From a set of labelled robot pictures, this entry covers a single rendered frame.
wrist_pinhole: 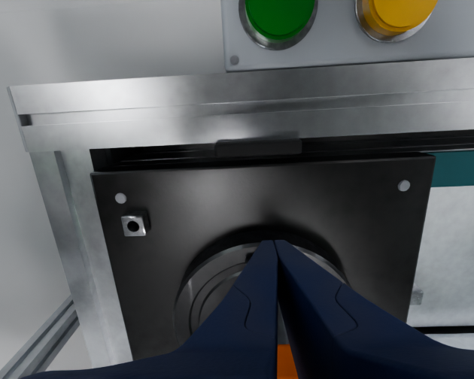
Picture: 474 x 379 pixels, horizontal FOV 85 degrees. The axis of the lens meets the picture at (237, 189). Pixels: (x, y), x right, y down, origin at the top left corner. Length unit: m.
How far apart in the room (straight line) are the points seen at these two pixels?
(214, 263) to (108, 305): 0.12
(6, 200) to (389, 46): 0.41
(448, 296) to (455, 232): 0.07
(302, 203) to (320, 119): 0.06
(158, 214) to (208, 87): 0.10
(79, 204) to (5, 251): 0.23
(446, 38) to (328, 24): 0.07
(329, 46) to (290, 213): 0.11
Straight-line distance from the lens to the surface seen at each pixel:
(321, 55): 0.19
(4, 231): 0.44
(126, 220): 0.20
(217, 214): 0.19
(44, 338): 0.32
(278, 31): 0.18
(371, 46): 0.20
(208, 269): 0.19
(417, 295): 0.27
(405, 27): 0.20
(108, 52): 0.32
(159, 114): 0.20
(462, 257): 0.35
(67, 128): 0.22
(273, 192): 0.18
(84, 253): 0.26
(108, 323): 0.29
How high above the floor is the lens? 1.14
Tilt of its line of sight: 73 degrees down
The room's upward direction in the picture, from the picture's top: 176 degrees counter-clockwise
